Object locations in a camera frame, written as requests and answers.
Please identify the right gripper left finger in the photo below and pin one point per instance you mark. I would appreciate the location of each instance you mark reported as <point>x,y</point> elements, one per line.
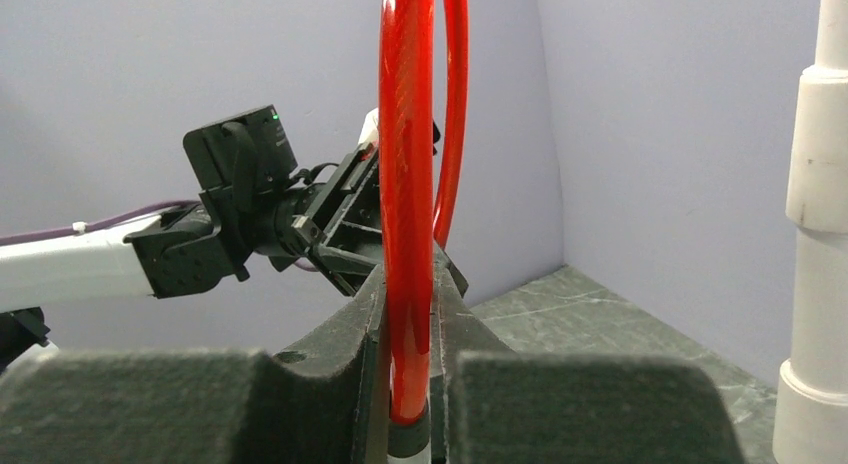
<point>323,399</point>

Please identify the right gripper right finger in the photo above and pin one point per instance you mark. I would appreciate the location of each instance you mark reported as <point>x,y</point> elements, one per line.
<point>501,406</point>

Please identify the white PVC pipe frame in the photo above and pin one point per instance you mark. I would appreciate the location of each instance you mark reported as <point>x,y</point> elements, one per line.
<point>811,407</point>

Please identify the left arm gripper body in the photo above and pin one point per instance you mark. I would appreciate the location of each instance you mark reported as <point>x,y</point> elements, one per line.
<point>340,231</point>

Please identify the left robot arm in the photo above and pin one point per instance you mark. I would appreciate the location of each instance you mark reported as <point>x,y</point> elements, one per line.
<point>254,200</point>

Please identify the red cable lock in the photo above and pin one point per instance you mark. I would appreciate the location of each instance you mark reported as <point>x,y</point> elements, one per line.
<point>415,215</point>

